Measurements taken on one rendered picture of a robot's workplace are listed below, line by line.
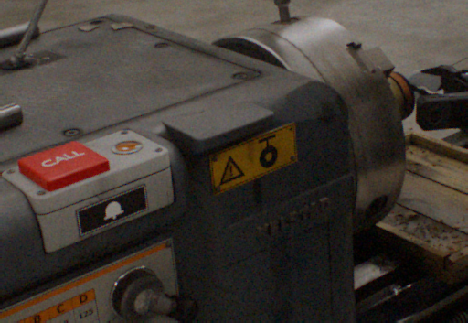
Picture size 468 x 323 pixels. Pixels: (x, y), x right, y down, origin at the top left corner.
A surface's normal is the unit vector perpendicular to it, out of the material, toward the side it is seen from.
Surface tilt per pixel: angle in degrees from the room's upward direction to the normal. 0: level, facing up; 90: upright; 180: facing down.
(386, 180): 98
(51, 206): 90
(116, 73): 0
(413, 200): 0
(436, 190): 0
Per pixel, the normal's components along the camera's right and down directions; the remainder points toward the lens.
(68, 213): 0.60, 0.28
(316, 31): 0.07, -0.81
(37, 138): -0.08, -0.91
